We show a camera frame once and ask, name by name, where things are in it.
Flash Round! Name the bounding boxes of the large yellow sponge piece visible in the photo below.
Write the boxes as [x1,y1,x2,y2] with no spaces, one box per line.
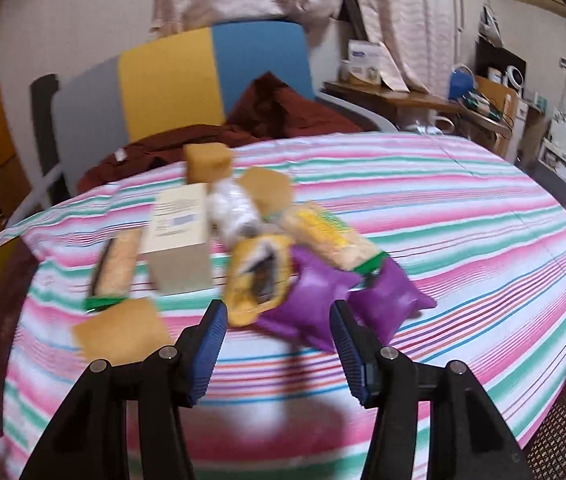
[72,298,173,365]

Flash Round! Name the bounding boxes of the pink patterned curtain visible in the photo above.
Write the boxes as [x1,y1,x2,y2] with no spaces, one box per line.
[149,0,454,98]

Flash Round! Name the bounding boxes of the white blue mask box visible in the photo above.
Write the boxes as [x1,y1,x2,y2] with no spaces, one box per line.
[347,39,383,86]

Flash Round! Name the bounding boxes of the grey yellow blue chair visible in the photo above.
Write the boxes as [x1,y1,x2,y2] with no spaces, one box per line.
[7,21,396,224]

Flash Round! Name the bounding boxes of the cluttered wooden shelf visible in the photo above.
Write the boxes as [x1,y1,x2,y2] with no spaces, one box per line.
[472,4,566,191]

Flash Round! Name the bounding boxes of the dark red garment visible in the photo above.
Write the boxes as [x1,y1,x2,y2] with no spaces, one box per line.
[77,72,362,193]

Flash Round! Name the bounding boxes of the wooden side table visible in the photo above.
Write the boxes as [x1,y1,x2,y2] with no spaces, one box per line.
[323,81,511,158]

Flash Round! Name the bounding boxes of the yellow sponge cube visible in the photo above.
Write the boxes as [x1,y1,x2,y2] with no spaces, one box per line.
[183,142,233,184]

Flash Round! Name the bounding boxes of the purple snack packet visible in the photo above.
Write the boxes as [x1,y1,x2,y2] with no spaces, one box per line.
[255,245,362,353]
[347,258,437,344]

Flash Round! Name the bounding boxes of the cream square box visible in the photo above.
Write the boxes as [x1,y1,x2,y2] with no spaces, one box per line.
[140,183,213,295]

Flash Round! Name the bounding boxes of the round yellow sponge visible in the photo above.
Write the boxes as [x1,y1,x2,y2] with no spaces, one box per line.
[237,167,294,217]

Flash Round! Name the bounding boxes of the white plastic wrapped roll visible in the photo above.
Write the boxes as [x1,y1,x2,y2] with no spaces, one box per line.
[207,178,261,249]

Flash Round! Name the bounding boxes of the striped pink green bedsheet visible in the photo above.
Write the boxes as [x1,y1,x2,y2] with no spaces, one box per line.
[0,133,566,479]

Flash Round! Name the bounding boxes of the green cracker pack left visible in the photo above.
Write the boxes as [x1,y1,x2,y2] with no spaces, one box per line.
[84,228,142,312]

